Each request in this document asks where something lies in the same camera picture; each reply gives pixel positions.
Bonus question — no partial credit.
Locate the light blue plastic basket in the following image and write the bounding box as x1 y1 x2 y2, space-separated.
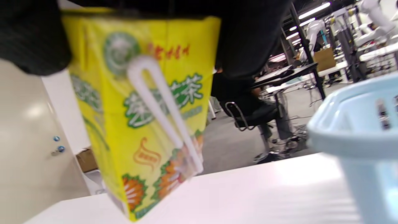
307 73 398 224

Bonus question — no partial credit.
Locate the cardboard box with black logo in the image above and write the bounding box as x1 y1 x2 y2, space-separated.
76 148 100 173

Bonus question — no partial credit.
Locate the yellow chrysanthemum tea package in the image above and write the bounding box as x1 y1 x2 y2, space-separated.
61 8 221 222

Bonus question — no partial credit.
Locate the black standing desk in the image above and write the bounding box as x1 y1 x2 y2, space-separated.
253 62 318 88

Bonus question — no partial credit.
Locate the black metal frame post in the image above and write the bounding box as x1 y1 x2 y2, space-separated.
289 3 327 100

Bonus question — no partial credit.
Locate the person's right hand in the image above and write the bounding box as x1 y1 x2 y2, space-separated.
0 0 293 79

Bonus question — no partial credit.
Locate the plain brown cardboard box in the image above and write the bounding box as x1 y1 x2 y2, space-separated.
312 47 337 72

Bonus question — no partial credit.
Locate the black office chair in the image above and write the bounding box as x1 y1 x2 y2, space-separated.
224 101 299 164

